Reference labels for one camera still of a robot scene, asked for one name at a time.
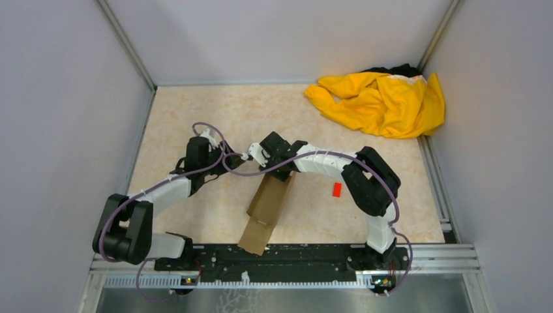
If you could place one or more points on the aluminium frame rail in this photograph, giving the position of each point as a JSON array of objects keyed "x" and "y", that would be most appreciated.
[{"x": 425, "y": 259}]

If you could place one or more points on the brown cardboard box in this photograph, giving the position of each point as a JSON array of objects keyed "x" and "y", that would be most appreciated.
[{"x": 264, "y": 212}]

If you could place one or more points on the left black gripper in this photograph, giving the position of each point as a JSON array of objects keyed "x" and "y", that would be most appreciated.
[{"x": 233, "y": 160}]

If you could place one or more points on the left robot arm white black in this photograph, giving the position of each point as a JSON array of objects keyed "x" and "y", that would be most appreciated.
[{"x": 125, "y": 230}]

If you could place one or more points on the small red block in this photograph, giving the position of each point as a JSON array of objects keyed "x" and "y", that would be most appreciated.
[{"x": 337, "y": 190}]

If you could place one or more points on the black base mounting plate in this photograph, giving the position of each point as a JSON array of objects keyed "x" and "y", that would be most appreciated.
[{"x": 286, "y": 263}]

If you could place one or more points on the black cloth behind yellow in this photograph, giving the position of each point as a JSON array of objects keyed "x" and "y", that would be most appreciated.
[{"x": 403, "y": 70}]

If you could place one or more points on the yellow cloth garment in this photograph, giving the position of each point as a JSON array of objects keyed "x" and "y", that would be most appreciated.
[{"x": 381, "y": 104}]

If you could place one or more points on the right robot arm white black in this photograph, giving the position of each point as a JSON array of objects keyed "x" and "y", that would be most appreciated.
[{"x": 371, "y": 182}]

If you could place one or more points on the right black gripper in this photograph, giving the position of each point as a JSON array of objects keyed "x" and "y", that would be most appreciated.
[{"x": 266, "y": 160}]

